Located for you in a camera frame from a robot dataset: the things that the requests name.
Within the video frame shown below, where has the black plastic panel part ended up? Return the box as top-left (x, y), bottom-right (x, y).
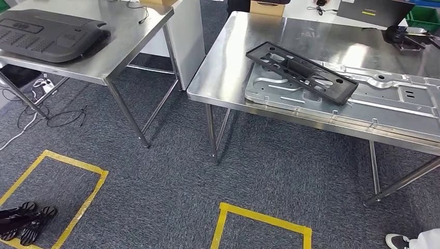
top-left (245, 41), bottom-right (359, 106)

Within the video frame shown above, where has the stainless steel workbench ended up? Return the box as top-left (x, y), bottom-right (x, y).
top-left (186, 10), bottom-right (440, 207)

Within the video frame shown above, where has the person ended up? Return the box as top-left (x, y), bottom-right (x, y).
top-left (384, 228), bottom-right (440, 249)
top-left (227, 0), bottom-right (251, 16)

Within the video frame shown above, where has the cardboard box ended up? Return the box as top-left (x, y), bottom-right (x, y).
top-left (139, 0), bottom-right (177, 7)
top-left (249, 0), bottom-right (286, 17)

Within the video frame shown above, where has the stainless steel table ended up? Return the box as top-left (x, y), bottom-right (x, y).
top-left (0, 0), bottom-right (183, 149)

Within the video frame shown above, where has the white table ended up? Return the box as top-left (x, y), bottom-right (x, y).
top-left (282, 0), bottom-right (410, 26)

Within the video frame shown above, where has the yellow floor tape mark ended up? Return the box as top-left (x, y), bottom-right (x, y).
top-left (0, 149), bottom-right (109, 249)

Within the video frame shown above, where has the stamped grey metal plate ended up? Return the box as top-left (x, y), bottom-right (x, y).
top-left (244, 58), bottom-right (440, 145)

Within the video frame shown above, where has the white power strip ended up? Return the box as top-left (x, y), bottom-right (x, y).
top-left (32, 78), bottom-right (56, 95)

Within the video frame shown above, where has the large black plastic cover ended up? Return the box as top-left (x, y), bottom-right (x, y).
top-left (0, 9), bottom-right (108, 64)

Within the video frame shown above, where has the black box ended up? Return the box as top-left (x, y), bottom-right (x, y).
top-left (0, 63), bottom-right (42, 89)

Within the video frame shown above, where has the black and silver humanoid robot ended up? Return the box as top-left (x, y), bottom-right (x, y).
top-left (0, 201), bottom-right (58, 247)

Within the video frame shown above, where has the green plastic crate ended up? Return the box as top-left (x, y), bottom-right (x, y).
top-left (405, 5), bottom-right (440, 34)

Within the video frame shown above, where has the black floor cable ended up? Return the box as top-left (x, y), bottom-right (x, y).
top-left (17, 104), bottom-right (87, 129)

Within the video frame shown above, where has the black corded mouse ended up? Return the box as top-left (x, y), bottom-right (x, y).
top-left (307, 0), bottom-right (339, 16)

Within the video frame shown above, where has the white floor cable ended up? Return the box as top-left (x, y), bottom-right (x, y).
top-left (0, 112), bottom-right (38, 152)

